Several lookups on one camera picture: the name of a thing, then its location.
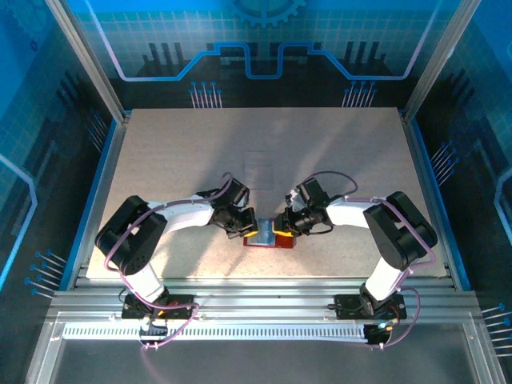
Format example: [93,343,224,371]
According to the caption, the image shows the red leather card holder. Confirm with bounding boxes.
[242,218,298,250]

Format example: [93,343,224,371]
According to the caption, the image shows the aluminium lower frame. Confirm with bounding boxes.
[23,311,507,384]

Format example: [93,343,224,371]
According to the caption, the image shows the aluminium side rail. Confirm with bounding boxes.
[59,111,133,291]
[399,110,473,291]

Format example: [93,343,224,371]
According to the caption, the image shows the aluminium corner post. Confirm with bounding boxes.
[42,0,132,123]
[402,0,483,121]

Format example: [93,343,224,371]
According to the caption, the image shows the white slotted cable duct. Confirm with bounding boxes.
[62,324,369,342]

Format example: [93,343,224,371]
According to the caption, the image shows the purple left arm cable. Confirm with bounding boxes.
[102,171,235,352]

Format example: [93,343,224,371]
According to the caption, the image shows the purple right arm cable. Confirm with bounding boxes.
[296,170,438,351]

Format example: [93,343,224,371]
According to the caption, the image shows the small black controller board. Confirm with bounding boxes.
[138,319,169,346]
[363,322,395,347]

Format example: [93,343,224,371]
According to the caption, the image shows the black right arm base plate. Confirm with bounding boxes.
[334,294,408,321]

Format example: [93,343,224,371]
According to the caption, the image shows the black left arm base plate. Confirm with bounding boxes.
[122,294,197,321]

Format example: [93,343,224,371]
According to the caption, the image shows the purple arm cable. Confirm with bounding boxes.
[102,171,235,352]
[296,170,438,351]

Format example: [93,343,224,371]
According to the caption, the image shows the aluminium front frame rail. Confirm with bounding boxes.
[47,277,481,321]

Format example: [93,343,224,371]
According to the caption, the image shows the blue credit card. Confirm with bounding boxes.
[255,218,278,245]

